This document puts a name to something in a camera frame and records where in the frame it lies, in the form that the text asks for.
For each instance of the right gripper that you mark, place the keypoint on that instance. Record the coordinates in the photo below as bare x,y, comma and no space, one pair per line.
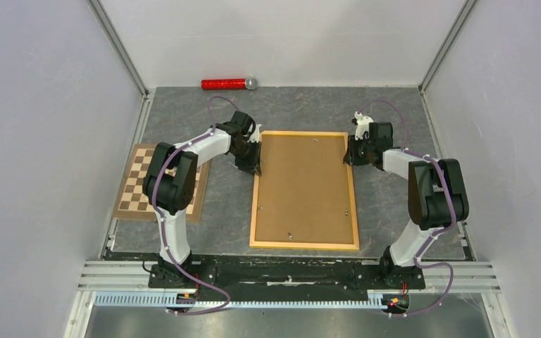
352,157

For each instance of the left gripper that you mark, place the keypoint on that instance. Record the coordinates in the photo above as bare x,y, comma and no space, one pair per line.
252,165

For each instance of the brown backing board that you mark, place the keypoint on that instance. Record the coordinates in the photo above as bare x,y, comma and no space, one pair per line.
305,186

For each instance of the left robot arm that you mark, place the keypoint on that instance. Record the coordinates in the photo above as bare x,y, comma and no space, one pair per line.
170,180

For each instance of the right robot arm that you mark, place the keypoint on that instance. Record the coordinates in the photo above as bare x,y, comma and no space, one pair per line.
436,201

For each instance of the red glitter microphone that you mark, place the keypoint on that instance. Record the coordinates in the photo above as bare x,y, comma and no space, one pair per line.
247,83

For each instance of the wooden chessboard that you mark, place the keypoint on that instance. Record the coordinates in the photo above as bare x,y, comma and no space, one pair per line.
132,204

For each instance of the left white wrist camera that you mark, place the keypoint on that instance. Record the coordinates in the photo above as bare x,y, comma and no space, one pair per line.
254,133

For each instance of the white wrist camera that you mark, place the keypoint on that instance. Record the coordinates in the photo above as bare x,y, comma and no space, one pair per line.
362,123
254,133

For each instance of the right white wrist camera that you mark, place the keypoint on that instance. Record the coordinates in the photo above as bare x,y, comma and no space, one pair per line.
362,123

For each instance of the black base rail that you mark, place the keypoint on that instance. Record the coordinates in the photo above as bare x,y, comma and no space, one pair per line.
209,272

